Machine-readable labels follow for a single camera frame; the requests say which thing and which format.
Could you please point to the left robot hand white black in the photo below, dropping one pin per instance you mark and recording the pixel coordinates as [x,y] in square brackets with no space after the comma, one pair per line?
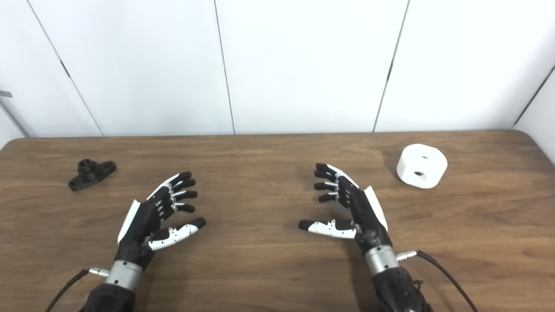
[143,216]

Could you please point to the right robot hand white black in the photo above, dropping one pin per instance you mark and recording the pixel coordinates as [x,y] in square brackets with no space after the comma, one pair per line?
[362,208]

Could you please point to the round white piece with holes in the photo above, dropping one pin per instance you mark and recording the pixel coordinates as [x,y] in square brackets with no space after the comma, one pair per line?
[412,167]

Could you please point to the black flanged holder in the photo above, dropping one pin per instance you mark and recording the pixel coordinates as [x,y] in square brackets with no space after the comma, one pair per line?
[91,173]

